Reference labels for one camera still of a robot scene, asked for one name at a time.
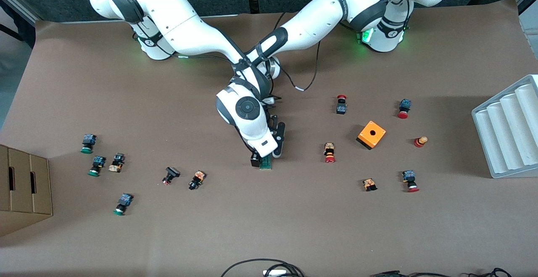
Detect brown table mat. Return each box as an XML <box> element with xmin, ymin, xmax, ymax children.
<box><xmin>0</xmin><ymin>0</ymin><xmax>538</xmax><ymax>277</ymax></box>

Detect black rectangular button red terminals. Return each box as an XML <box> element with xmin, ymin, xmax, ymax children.
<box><xmin>162</xmin><ymin>166</ymin><xmax>181</xmax><ymax>185</ymax></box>

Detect grey ridged tray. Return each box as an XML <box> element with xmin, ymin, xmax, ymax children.
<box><xmin>471</xmin><ymin>74</ymin><xmax>538</xmax><ymax>179</ymax></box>

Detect brown cardboard box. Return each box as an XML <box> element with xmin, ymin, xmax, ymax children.
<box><xmin>0</xmin><ymin>145</ymin><xmax>53</xmax><ymax>237</ymax></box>

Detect black cable with white tag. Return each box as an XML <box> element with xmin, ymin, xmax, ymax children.
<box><xmin>271</xmin><ymin>10</ymin><xmax>322</xmax><ymax>92</ymax></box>

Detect black selector switch orange block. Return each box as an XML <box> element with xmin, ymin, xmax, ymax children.
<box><xmin>188</xmin><ymin>170</ymin><xmax>207</xmax><ymax>191</ymax></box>

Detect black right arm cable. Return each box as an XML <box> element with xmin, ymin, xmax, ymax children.
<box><xmin>177</xmin><ymin>53</ymin><xmax>237</xmax><ymax>63</ymax></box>

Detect orange button enclosure box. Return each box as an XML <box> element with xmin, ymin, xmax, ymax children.
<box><xmin>356</xmin><ymin>120</ymin><xmax>386</xmax><ymax>150</ymax></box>

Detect black looped cable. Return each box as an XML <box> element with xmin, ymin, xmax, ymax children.
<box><xmin>221</xmin><ymin>259</ymin><xmax>305</xmax><ymax>277</ymax></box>

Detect green mushroom pushbutton switch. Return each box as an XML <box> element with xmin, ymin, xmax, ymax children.
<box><xmin>113</xmin><ymin>193</ymin><xmax>134</xmax><ymax>216</ymax></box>
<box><xmin>88</xmin><ymin>156</ymin><xmax>106</xmax><ymax>177</ymax></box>
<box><xmin>81</xmin><ymin>134</ymin><xmax>98</xmax><ymax>154</ymax></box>

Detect beige black switch part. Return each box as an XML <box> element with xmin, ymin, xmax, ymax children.
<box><xmin>108</xmin><ymin>153</ymin><xmax>126</xmax><ymax>173</ymax></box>

